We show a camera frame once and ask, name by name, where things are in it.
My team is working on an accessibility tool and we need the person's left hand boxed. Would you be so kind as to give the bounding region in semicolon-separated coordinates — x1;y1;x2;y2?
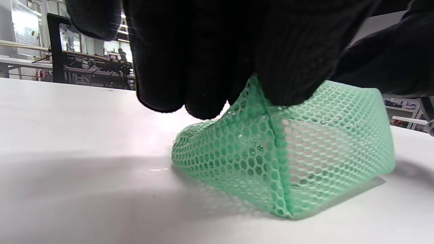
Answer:
64;0;383;120

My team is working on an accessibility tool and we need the person's right hand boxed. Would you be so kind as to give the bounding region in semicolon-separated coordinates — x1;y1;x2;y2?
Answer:
331;0;434;99

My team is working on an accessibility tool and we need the green mesh toiletry bag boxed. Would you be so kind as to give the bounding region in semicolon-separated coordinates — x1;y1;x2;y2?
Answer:
171;75;396;219

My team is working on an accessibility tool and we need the pink cleansing milk bottle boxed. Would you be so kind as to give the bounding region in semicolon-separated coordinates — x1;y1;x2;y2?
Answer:
281;119;343;185

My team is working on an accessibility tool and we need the white storage shelf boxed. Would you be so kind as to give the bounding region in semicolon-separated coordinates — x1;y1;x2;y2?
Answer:
383;97;434;131

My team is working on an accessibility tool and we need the black mesh office chair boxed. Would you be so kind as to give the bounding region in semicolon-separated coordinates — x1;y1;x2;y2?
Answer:
47;13;137;91

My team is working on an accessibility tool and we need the white background desk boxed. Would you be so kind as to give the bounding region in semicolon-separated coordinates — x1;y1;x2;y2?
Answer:
0;39;54;81

